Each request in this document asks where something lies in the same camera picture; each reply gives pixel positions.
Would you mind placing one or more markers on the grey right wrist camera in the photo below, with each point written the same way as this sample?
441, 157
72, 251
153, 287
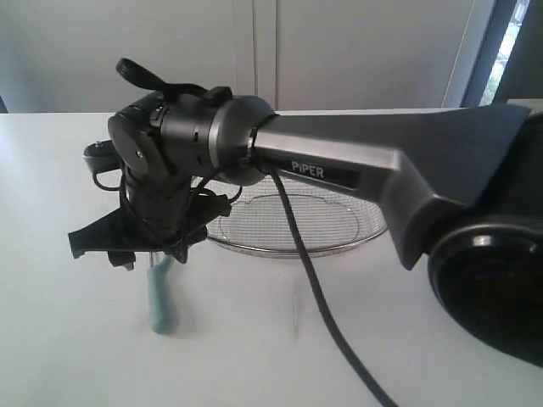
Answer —
101, 157

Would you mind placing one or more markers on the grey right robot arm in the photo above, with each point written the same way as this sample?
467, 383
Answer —
462, 187

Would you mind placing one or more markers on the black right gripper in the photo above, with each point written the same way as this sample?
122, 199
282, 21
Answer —
161, 218

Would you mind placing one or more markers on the metal wire mesh basket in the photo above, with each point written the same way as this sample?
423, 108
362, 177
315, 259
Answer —
329, 222

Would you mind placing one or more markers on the teal handled peeler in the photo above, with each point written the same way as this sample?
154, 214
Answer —
161, 310

